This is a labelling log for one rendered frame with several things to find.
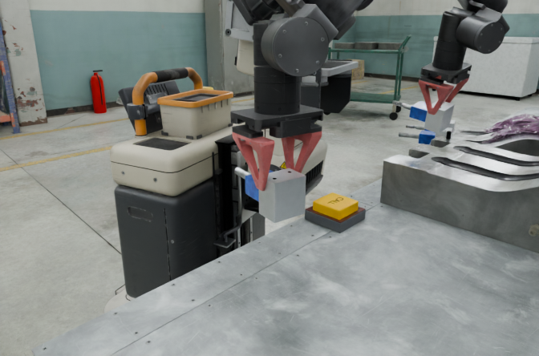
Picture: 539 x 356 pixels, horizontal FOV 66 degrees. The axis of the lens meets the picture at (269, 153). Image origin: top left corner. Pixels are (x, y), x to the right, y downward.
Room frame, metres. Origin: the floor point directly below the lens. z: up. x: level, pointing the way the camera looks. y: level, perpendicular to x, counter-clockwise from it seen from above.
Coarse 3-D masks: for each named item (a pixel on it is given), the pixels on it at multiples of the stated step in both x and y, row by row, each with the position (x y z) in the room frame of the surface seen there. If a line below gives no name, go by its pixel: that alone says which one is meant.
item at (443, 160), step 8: (472, 152) 0.85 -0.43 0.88; (480, 152) 0.84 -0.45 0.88; (488, 152) 0.84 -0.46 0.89; (440, 160) 0.78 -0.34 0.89; (448, 160) 0.78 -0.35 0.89; (504, 160) 0.80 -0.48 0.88; (512, 160) 0.80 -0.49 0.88; (520, 160) 0.79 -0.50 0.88; (464, 168) 0.75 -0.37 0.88; (472, 168) 0.75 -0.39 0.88; (480, 168) 0.74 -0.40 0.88; (488, 176) 0.70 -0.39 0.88; (496, 176) 0.71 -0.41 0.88; (504, 176) 0.71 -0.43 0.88; (512, 176) 0.70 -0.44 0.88; (520, 176) 0.70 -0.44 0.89; (528, 176) 0.69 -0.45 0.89; (536, 176) 0.67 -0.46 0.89
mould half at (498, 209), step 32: (384, 160) 0.77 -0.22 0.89; (416, 160) 0.77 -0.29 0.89; (480, 160) 0.79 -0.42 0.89; (384, 192) 0.77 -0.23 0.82; (416, 192) 0.72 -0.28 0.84; (448, 192) 0.68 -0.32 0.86; (480, 192) 0.65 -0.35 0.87; (512, 192) 0.62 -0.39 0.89; (448, 224) 0.68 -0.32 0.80; (480, 224) 0.64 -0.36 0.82; (512, 224) 0.61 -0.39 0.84
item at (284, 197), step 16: (272, 176) 0.50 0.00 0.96; (288, 176) 0.50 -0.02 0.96; (304, 176) 0.50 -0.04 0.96; (256, 192) 0.51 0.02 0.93; (272, 192) 0.48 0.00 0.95; (288, 192) 0.49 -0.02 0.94; (304, 192) 0.50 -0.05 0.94; (272, 208) 0.48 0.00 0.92; (288, 208) 0.49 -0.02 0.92; (304, 208) 0.50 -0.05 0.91
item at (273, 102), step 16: (256, 80) 0.50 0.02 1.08; (272, 80) 0.49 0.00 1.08; (288, 80) 0.49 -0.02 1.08; (256, 96) 0.50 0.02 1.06; (272, 96) 0.49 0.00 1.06; (288, 96) 0.49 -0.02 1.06; (240, 112) 0.50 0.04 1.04; (256, 112) 0.50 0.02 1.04; (272, 112) 0.49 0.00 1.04; (288, 112) 0.49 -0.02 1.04; (304, 112) 0.50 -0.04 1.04; (320, 112) 0.51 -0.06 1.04; (256, 128) 0.46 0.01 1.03
